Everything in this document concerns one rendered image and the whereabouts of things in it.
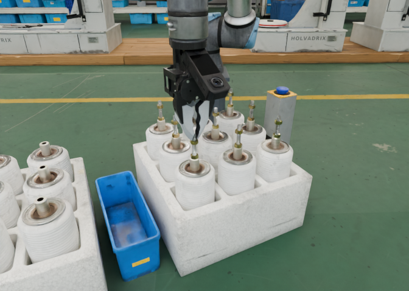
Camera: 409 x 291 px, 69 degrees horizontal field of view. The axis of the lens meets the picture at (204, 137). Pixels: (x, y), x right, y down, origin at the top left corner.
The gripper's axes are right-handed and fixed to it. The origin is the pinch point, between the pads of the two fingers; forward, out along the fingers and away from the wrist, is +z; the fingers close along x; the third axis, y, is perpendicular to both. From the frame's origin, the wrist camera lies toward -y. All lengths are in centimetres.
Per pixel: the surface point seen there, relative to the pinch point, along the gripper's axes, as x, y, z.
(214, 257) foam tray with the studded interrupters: -0.7, -7.4, 32.0
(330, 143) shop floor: -79, 18, 34
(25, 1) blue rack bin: 1, 543, 1
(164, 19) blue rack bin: -190, 434, 29
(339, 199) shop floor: -50, -8, 34
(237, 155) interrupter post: -10.9, -1.3, 8.0
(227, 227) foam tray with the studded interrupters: -4.1, -7.7, 23.1
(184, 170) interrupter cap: 2.7, 0.9, 8.8
